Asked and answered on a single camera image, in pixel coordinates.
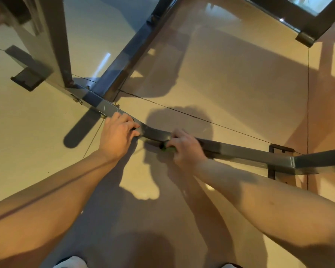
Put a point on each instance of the person's left hand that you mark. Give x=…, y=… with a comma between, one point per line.
x=118, y=136

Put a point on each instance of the person's right hand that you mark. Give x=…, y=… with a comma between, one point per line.
x=187, y=150

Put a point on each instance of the green cleaning cloth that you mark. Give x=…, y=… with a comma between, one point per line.
x=165, y=145

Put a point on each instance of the grey steel gym machine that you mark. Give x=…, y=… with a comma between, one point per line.
x=56, y=47

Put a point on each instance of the person's left forearm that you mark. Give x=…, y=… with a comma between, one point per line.
x=44, y=209

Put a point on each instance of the person's right forearm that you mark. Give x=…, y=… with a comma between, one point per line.
x=279, y=209

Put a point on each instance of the person's white right shoe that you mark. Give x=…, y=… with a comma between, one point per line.
x=230, y=265

